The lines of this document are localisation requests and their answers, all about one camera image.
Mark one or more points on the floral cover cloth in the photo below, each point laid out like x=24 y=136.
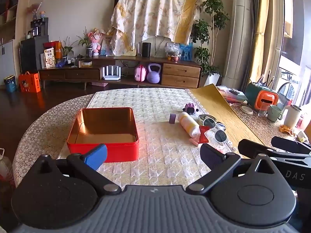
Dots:
x=150 y=12

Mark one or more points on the blue picture card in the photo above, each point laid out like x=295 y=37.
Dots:
x=185 y=52

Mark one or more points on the red packet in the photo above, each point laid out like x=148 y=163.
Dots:
x=203 y=136

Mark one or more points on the tall green plant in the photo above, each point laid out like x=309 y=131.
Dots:
x=213 y=7

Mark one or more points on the clear snack bag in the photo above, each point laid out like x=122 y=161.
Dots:
x=172 y=51

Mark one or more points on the red tin box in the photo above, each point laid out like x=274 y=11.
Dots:
x=77 y=149

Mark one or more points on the cereal box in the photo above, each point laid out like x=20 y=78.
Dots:
x=49 y=59

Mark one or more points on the potted orchid plant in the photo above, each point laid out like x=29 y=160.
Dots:
x=89 y=52

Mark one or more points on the white and yellow bottle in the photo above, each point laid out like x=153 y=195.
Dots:
x=188 y=123

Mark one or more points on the white cup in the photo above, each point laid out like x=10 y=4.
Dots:
x=291 y=116

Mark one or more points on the yellow curtain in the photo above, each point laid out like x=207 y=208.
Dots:
x=261 y=29

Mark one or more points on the blue bin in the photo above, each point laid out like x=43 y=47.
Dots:
x=11 y=85

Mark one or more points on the orange gift box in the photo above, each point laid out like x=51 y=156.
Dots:
x=29 y=83

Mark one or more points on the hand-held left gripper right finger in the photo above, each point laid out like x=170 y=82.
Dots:
x=210 y=154

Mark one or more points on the white planter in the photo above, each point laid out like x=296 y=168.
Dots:
x=213 y=79

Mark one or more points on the wooden tv stand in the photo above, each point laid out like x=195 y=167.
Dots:
x=181 y=74

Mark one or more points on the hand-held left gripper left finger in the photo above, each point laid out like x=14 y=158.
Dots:
x=96 y=156

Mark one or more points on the yellow flat box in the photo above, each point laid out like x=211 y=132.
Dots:
x=86 y=63

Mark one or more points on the quilted table mat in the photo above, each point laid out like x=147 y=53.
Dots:
x=158 y=97

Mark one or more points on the pink flat box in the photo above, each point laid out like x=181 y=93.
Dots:
x=99 y=84

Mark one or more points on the blue toy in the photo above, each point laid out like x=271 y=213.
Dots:
x=59 y=64

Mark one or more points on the pile of plastic packets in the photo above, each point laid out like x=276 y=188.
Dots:
x=230 y=97

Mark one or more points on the black coffee machine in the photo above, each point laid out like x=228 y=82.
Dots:
x=38 y=26

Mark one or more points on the white framed sunglasses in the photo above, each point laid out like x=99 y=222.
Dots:
x=220 y=136

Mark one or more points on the pink dried flowers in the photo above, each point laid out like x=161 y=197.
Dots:
x=32 y=9

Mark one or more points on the purple kettlebell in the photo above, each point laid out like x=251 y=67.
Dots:
x=153 y=77

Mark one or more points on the pink doll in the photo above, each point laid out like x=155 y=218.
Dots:
x=96 y=46

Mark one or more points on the covered standing air conditioner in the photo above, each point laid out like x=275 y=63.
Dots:
x=238 y=41

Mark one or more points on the white dish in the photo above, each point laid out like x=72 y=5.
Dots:
x=246 y=110

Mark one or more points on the wall shelving cabinet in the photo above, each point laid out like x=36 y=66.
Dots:
x=7 y=29

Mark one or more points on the purple hedgehog toy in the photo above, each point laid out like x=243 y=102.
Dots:
x=190 y=108

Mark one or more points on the blue patterned packet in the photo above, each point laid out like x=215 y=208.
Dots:
x=220 y=125

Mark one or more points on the black cabinet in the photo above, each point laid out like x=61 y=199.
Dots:
x=30 y=53

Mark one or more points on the green mug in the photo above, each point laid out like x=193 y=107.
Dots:
x=273 y=114

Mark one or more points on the pink toy case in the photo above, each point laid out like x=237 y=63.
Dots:
x=140 y=74

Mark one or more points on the black speaker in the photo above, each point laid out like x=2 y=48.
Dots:
x=146 y=49

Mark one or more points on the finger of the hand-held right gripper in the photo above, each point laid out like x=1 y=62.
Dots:
x=252 y=146
x=289 y=144

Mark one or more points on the small purple block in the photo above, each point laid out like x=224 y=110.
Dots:
x=172 y=118

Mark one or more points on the white router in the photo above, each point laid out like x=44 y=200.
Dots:
x=111 y=77

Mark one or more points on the white plastic bag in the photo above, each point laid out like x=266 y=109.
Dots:
x=6 y=167

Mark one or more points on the clear glass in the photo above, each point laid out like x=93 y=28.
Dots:
x=262 y=112

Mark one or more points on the orange gift bag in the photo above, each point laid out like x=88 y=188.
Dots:
x=57 y=48

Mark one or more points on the white rounded panel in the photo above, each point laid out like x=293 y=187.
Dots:
x=160 y=46

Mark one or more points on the small potted plant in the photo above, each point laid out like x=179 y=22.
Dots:
x=65 y=58

